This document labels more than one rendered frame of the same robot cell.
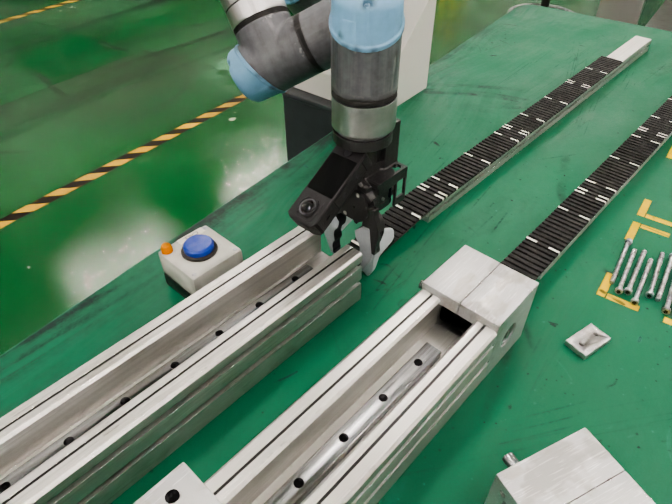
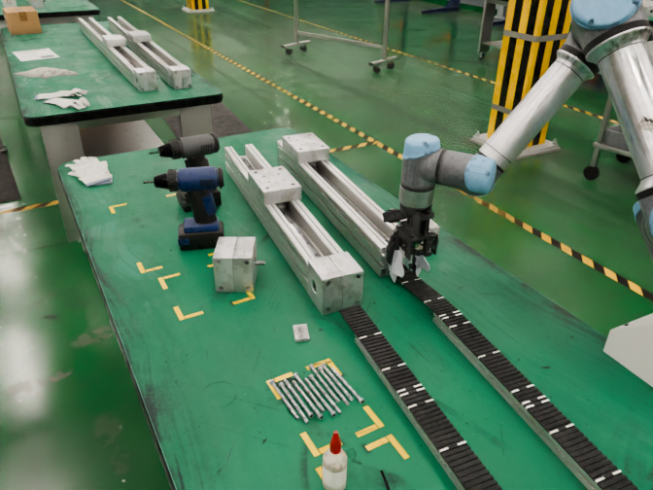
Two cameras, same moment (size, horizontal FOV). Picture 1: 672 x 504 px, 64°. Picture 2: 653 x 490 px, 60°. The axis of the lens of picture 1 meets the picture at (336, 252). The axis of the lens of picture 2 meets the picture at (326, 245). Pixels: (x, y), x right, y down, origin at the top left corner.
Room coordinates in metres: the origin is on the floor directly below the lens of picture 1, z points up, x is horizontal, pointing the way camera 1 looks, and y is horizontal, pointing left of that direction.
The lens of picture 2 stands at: (0.87, -1.15, 1.55)
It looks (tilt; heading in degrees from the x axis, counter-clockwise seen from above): 30 degrees down; 114
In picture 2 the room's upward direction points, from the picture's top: 1 degrees clockwise
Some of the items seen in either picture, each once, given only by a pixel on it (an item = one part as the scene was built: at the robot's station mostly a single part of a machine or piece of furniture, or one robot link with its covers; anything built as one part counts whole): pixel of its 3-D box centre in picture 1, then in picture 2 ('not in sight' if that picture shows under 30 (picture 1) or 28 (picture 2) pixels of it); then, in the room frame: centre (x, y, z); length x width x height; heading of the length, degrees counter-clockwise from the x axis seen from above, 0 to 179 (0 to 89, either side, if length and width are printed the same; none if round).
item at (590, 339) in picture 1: (587, 341); (300, 332); (0.43, -0.31, 0.78); 0.05 x 0.03 x 0.01; 124
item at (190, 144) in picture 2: not in sight; (187, 173); (-0.15, 0.08, 0.89); 0.20 x 0.08 x 0.22; 53
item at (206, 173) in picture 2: not in sight; (187, 207); (-0.01, -0.10, 0.89); 0.20 x 0.08 x 0.22; 36
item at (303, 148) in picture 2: not in sight; (305, 151); (0.06, 0.44, 0.87); 0.16 x 0.11 x 0.07; 137
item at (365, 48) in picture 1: (365, 42); (421, 161); (0.58, -0.03, 1.10); 0.09 x 0.08 x 0.11; 177
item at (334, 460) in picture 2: not in sight; (334, 459); (0.65, -0.62, 0.84); 0.04 x 0.04 x 0.12
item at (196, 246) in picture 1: (199, 247); not in sight; (0.54, 0.18, 0.84); 0.04 x 0.04 x 0.02
